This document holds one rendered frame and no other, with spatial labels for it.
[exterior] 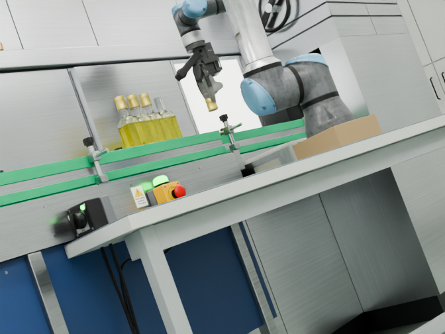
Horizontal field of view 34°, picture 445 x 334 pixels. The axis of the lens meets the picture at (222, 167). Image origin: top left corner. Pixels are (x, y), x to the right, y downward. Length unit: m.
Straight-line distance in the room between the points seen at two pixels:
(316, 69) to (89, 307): 0.91
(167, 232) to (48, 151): 0.76
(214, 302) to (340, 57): 1.37
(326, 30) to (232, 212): 1.55
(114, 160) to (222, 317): 0.56
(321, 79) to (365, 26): 1.30
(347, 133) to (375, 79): 1.23
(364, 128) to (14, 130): 1.03
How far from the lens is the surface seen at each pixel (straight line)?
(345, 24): 3.26
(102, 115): 2.48
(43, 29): 2.53
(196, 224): 1.73
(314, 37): 3.23
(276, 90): 2.07
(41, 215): 1.87
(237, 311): 2.27
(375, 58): 3.37
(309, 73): 2.13
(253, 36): 2.10
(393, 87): 3.40
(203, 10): 2.49
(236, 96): 3.03
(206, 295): 2.19
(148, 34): 2.85
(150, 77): 2.71
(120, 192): 2.04
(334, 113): 2.11
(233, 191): 1.75
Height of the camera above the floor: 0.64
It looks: 5 degrees up
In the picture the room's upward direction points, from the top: 20 degrees counter-clockwise
